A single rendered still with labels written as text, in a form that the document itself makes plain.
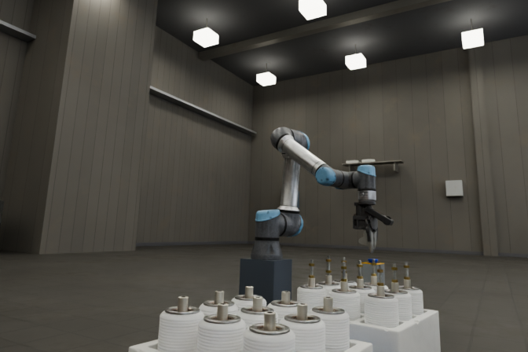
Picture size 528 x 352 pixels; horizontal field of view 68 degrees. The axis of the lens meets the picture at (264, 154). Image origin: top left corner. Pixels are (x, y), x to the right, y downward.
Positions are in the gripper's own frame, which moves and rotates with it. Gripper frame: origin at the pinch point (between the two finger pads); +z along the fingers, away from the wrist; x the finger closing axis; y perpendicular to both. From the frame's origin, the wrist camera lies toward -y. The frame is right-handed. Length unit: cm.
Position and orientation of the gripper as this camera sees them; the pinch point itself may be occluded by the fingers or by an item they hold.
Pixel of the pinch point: (372, 250)
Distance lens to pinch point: 170.2
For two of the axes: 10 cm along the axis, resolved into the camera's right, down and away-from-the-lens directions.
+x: -6.1, -1.7, -7.7
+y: -7.9, 1.0, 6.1
